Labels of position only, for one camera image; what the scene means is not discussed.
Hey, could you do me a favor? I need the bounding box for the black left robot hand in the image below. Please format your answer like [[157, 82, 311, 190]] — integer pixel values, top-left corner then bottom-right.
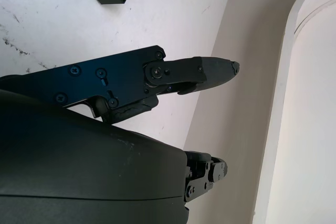
[[0, 45, 240, 224]]

